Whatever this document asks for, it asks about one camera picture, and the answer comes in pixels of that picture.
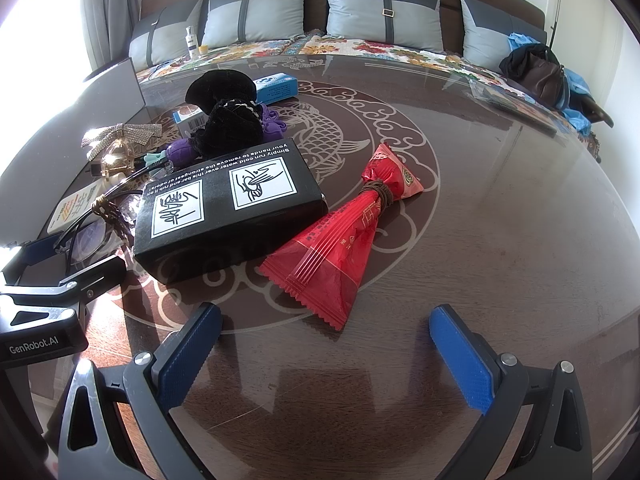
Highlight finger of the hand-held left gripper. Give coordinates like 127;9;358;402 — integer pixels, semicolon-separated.
0;239;63;286
0;257;128;311

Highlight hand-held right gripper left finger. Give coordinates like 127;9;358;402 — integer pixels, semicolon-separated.
57;302;223;480

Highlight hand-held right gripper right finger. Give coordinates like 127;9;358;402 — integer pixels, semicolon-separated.
429;304;596;480

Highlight rhinestone bow hair clip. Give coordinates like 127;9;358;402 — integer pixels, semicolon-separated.
81;122;162;183

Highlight red snack packet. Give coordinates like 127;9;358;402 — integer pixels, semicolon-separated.
257;142;425;332

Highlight brown patterned desktop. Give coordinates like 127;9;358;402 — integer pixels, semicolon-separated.
0;52;640;480

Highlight white printed packet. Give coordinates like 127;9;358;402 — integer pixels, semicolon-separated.
46;180;108;233

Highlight black box with white pictograms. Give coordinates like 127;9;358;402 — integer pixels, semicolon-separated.
132;142;330;286

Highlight purple plastic toy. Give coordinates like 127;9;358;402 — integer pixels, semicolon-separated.
142;104;289;171

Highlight small blue white box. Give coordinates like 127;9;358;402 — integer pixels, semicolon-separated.
172;105;208;133

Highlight black velvet scrunchie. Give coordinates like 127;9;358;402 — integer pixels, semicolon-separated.
185;71;266;158

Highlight grey two-tone pillow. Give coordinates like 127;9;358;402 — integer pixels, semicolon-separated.
322;0;445;52
200;0;312;50
129;0;208;67
460;0;548;68

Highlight clear plastic bag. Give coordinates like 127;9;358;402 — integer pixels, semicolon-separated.
467;77;558;136

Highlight blue white medicine box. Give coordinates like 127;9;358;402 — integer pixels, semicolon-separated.
251;72;299;106

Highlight dark brown handbag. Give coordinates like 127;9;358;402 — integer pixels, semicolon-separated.
515;50;568;108

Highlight floral printed blanket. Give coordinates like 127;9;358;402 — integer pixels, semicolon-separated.
135;30;601;161

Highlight dark brown sofa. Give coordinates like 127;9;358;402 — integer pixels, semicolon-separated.
140;0;546;56

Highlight thin metal pole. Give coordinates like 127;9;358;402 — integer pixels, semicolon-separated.
550;0;563;51

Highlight black frame eyeglasses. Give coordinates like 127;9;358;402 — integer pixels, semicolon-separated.
52;157;168;267

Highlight brown hair tie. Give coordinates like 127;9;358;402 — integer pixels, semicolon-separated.
90;195;123;236
361;181;393;209

